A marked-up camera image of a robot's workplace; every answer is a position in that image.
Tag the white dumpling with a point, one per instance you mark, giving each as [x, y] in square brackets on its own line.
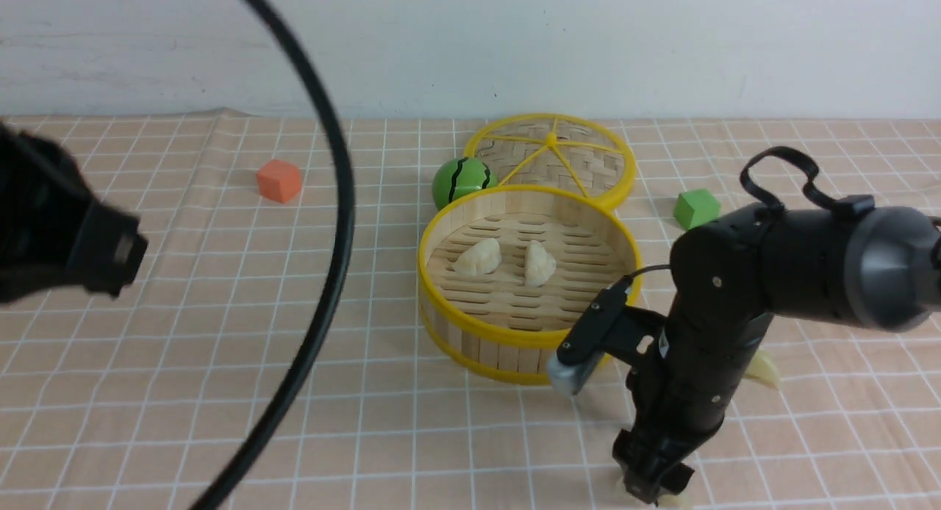
[480, 259]
[539, 266]

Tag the green cube block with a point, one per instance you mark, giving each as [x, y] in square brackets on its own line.
[695, 208]

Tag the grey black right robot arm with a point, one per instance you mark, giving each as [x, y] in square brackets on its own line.
[795, 252]

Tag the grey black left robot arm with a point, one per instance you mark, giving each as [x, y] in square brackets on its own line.
[55, 231]

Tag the bamboo steamer tray yellow rim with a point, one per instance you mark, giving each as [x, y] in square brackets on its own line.
[494, 325]

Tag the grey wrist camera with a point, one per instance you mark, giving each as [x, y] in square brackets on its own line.
[608, 327]

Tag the bamboo steamer lid yellow rim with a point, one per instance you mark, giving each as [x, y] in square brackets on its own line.
[558, 151]

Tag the orange cube block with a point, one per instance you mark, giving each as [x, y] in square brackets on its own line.
[279, 181]

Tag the pale green dumpling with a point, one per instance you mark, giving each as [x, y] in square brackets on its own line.
[664, 501]
[763, 371]

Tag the checkered beige tablecloth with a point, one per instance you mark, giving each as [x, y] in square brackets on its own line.
[137, 403]

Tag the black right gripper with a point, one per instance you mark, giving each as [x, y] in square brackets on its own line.
[682, 380]

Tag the green toy watermelon ball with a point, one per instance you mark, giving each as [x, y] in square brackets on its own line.
[460, 177]

